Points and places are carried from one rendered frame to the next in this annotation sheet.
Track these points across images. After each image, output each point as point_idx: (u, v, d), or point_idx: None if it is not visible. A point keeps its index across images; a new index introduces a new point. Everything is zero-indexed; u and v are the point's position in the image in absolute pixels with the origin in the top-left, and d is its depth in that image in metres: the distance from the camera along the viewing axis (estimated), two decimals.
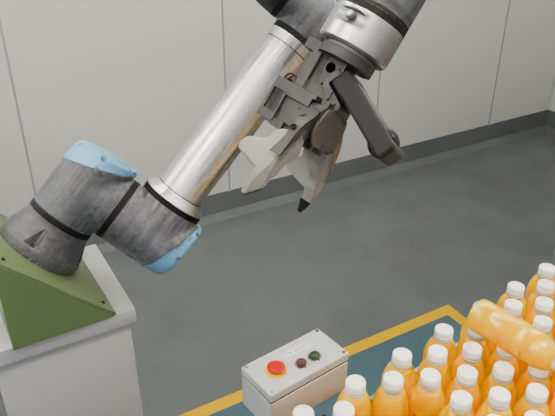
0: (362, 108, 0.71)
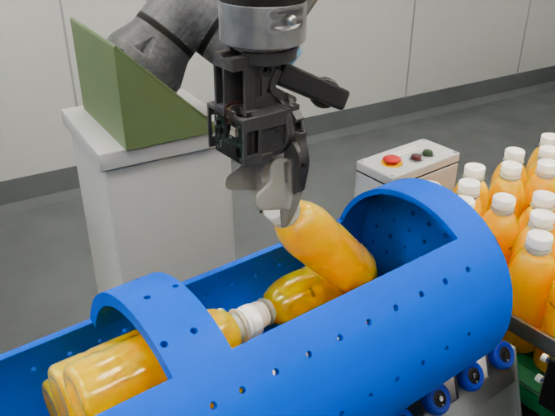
0: (315, 84, 0.70)
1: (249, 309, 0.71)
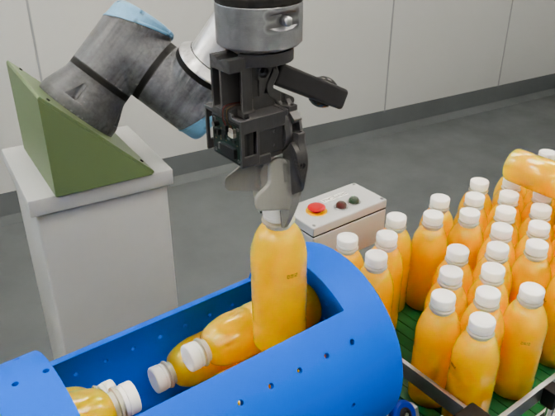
0: (313, 84, 0.70)
1: (126, 388, 0.73)
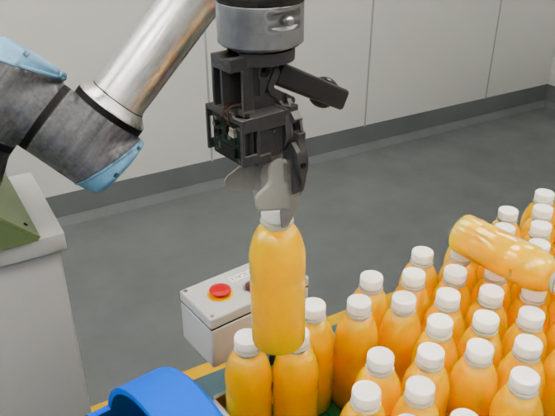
0: (314, 84, 0.70)
1: None
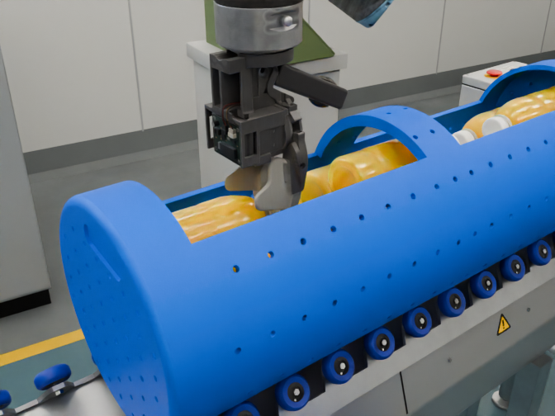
0: (313, 84, 0.70)
1: None
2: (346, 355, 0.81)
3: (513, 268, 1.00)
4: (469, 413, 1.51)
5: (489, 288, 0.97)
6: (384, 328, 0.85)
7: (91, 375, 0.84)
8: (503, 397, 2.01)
